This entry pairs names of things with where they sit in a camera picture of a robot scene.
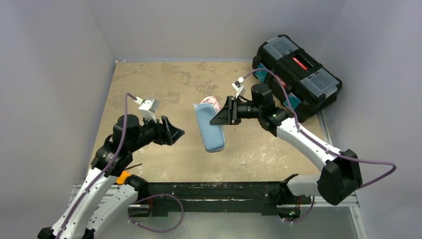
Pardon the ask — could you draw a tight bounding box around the light blue glasses case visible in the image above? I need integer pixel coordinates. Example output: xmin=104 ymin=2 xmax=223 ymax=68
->
xmin=193 ymin=103 xmax=225 ymax=153

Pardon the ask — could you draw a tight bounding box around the pink and black folding umbrella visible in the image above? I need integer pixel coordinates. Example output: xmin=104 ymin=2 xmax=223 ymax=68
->
xmin=193 ymin=96 xmax=221 ymax=112

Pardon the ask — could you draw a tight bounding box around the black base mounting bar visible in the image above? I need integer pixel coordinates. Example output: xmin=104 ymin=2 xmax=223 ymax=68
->
xmin=128 ymin=181 xmax=312 ymax=219

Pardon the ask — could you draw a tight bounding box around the orange and black tool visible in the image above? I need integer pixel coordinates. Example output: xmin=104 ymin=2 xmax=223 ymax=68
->
xmin=114 ymin=163 xmax=142 ymax=185

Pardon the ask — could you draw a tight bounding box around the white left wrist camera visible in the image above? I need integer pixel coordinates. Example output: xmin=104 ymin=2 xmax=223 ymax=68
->
xmin=135 ymin=97 xmax=159 ymax=123

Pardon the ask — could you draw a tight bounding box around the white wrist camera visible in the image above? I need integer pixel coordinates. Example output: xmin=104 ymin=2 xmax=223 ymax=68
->
xmin=231 ymin=77 xmax=245 ymax=98
xmin=135 ymin=97 xmax=159 ymax=123

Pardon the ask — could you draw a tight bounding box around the black toolbox with clear lids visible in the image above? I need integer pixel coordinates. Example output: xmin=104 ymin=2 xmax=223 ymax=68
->
xmin=252 ymin=35 xmax=342 ymax=123

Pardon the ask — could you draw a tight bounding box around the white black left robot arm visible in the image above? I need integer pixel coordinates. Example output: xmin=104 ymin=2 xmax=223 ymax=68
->
xmin=37 ymin=114 xmax=185 ymax=239

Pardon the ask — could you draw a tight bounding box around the aluminium rail frame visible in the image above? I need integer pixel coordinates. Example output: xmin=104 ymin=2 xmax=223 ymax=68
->
xmin=59 ymin=179 xmax=368 ymax=239

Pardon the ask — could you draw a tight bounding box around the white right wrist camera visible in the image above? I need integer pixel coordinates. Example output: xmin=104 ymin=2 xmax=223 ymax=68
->
xmin=231 ymin=77 xmax=245 ymax=98

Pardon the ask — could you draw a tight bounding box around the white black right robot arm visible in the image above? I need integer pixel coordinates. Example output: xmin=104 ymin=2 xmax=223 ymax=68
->
xmin=210 ymin=83 xmax=363 ymax=206

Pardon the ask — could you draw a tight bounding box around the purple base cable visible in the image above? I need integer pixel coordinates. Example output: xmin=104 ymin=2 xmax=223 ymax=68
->
xmin=126 ymin=193 xmax=185 ymax=234

